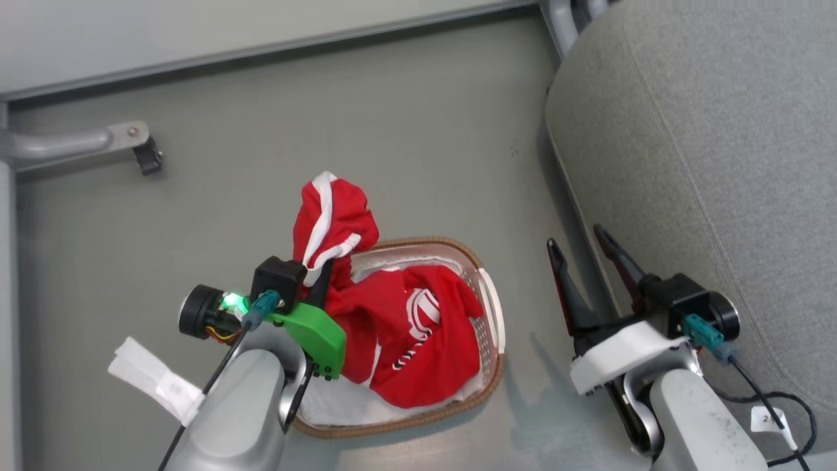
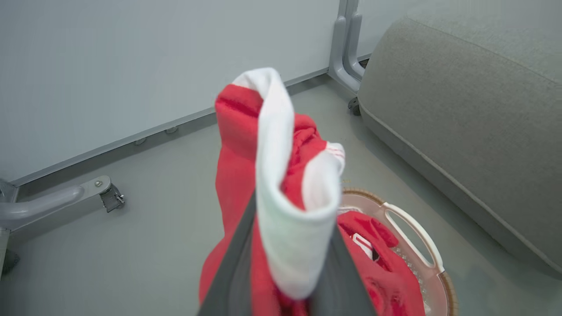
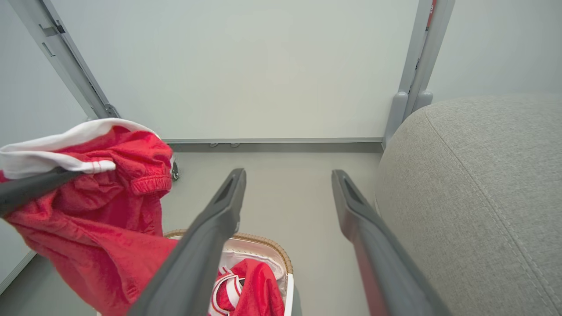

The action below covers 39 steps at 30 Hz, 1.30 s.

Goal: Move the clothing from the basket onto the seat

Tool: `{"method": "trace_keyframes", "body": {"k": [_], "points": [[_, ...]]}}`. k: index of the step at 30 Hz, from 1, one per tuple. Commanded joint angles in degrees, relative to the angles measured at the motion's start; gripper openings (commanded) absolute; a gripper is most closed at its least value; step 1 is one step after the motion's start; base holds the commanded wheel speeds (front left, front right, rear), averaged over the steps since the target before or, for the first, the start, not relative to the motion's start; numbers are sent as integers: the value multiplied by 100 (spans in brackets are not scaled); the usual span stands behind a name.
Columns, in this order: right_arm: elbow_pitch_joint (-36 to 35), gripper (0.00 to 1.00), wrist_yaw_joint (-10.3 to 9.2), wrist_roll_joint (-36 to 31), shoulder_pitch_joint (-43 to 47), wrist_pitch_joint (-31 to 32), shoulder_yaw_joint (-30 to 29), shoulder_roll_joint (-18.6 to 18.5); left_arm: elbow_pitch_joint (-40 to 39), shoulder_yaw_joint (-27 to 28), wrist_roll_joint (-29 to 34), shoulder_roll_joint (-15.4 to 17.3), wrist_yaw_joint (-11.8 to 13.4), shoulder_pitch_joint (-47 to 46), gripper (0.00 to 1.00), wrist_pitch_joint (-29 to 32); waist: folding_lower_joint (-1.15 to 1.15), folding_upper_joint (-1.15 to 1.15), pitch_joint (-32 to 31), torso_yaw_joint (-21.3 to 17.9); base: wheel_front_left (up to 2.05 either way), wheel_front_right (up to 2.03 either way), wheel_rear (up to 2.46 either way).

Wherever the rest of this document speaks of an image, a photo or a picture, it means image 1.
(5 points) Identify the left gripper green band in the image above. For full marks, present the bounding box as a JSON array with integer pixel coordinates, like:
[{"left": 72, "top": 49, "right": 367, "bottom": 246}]
[{"left": 178, "top": 258, "right": 348, "bottom": 381}]

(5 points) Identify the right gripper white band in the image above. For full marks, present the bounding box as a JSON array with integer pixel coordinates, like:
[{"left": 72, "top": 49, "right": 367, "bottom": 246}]
[{"left": 547, "top": 224, "right": 742, "bottom": 397}]

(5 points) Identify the red white striped jersey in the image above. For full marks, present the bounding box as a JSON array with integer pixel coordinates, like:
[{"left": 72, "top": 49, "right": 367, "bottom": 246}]
[{"left": 292, "top": 171, "right": 485, "bottom": 410}]

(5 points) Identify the white basket with wicker rim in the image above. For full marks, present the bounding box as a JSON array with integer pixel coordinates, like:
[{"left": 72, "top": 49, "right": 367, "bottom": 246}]
[{"left": 291, "top": 237, "right": 506, "bottom": 440}]

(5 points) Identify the grey fabric sofa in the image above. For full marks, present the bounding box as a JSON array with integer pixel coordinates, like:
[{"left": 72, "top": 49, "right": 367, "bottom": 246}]
[{"left": 545, "top": 0, "right": 837, "bottom": 460}]

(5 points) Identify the large white tape tag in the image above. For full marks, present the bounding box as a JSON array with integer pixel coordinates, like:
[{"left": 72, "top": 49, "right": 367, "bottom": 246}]
[{"left": 108, "top": 337, "right": 205, "bottom": 428}]

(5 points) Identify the black caster wheel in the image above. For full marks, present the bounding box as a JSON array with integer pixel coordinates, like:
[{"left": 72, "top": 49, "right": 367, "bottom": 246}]
[{"left": 133, "top": 136, "right": 164, "bottom": 177}]

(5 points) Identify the grey metal partition foot tube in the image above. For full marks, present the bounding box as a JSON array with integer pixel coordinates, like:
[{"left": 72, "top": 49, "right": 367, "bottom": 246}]
[{"left": 0, "top": 121, "right": 151, "bottom": 174}]

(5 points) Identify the teal cable connector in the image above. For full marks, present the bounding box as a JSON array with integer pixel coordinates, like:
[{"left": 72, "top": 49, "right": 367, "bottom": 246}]
[
  {"left": 241, "top": 291, "right": 281, "bottom": 332},
  {"left": 683, "top": 314, "right": 738, "bottom": 362}
]

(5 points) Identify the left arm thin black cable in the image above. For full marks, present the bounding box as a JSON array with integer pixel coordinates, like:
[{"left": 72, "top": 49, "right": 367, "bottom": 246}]
[{"left": 157, "top": 329, "right": 247, "bottom": 471}]

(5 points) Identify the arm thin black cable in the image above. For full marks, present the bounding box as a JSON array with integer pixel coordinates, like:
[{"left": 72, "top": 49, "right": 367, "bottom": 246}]
[
  {"left": 703, "top": 353, "right": 818, "bottom": 471},
  {"left": 157, "top": 329, "right": 247, "bottom": 471}
]

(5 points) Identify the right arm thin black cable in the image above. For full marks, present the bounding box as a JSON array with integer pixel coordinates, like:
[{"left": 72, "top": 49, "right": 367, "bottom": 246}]
[{"left": 703, "top": 353, "right": 818, "bottom": 471}]

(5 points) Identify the small white cable label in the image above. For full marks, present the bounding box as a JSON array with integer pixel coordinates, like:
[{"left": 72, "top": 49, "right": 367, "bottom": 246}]
[{"left": 751, "top": 406, "right": 793, "bottom": 436}]

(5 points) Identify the grey metal sofa leg frame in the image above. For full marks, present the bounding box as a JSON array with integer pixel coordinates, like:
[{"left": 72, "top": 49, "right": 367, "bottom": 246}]
[{"left": 539, "top": 0, "right": 612, "bottom": 61}]

